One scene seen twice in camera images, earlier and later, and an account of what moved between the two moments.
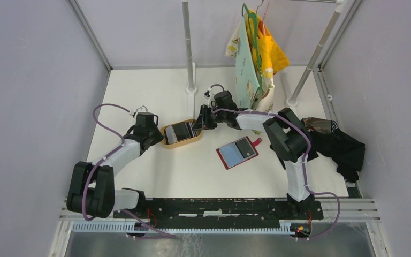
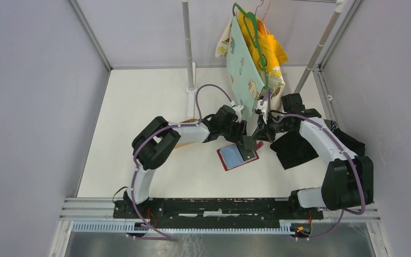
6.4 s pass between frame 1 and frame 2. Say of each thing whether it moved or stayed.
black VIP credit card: stayed
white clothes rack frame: stayed
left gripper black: moved
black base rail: stayed
